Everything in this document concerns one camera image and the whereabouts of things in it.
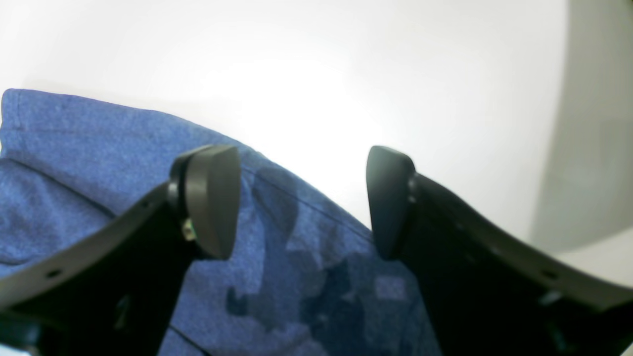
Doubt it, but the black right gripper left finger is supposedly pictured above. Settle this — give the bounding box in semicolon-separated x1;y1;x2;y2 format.
0;145;241;356

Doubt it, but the dark blue t-shirt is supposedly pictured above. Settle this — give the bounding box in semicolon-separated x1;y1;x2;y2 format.
0;89;441;356

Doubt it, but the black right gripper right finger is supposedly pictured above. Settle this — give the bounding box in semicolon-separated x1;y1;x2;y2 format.
366;146;633;356

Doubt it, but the grey chair right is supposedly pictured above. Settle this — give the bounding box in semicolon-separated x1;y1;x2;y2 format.
530;0;633;254

